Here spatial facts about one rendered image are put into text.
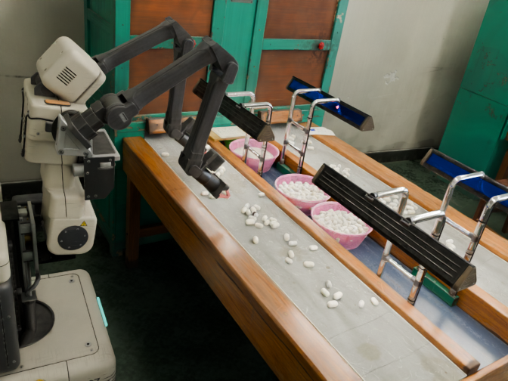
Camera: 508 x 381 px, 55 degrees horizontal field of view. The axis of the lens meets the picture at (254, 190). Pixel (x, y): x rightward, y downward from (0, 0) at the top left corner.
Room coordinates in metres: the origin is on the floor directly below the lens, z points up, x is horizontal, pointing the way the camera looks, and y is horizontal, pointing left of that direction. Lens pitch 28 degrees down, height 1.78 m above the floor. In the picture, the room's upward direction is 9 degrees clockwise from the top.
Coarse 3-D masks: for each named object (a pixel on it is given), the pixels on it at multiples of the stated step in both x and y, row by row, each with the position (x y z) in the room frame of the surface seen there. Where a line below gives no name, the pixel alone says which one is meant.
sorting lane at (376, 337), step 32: (256, 192) 1.96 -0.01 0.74; (224, 224) 1.65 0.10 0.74; (288, 224) 1.73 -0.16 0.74; (256, 256) 1.47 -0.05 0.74; (288, 256) 1.50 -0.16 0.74; (320, 256) 1.53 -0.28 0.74; (288, 288) 1.32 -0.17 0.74; (320, 288) 1.34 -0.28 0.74; (352, 288) 1.37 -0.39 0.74; (320, 320) 1.19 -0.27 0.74; (352, 320) 1.21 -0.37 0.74; (384, 320) 1.23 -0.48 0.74; (352, 352) 1.07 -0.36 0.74; (384, 352) 1.09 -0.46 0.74; (416, 352) 1.11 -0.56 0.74
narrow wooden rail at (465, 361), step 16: (208, 144) 2.41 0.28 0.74; (240, 160) 2.22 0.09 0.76; (256, 176) 2.07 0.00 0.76; (272, 192) 1.94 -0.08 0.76; (288, 208) 1.82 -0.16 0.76; (304, 224) 1.71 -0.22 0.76; (320, 240) 1.62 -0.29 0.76; (336, 256) 1.54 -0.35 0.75; (352, 256) 1.53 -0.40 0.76; (352, 272) 1.46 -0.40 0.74; (368, 272) 1.45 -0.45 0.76; (384, 288) 1.37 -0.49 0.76; (400, 304) 1.30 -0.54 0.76; (416, 320) 1.23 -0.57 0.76; (432, 336) 1.17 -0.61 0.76; (448, 336) 1.18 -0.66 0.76; (448, 352) 1.11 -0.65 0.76; (464, 352) 1.12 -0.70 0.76; (464, 368) 1.06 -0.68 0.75
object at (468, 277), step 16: (320, 176) 1.52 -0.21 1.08; (336, 176) 1.48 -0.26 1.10; (336, 192) 1.43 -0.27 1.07; (352, 192) 1.40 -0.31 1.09; (352, 208) 1.36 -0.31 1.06; (368, 208) 1.33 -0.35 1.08; (384, 208) 1.30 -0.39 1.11; (368, 224) 1.29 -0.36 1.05; (384, 224) 1.26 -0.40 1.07; (400, 224) 1.24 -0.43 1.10; (400, 240) 1.20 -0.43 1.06; (416, 240) 1.18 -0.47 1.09; (432, 240) 1.15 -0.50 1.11; (416, 256) 1.14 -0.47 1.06; (432, 256) 1.12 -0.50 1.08; (448, 256) 1.10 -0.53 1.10; (432, 272) 1.09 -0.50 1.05; (448, 272) 1.07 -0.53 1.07; (464, 272) 1.05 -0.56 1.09; (464, 288) 1.05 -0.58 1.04
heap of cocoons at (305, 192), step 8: (280, 184) 2.07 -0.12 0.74; (288, 184) 2.12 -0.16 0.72; (296, 184) 2.10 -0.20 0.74; (304, 184) 2.13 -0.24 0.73; (312, 184) 2.13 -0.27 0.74; (288, 192) 2.01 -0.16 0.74; (296, 192) 2.02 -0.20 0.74; (304, 192) 2.03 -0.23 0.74; (312, 192) 2.05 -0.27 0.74; (320, 192) 2.07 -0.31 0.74; (312, 200) 1.96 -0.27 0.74
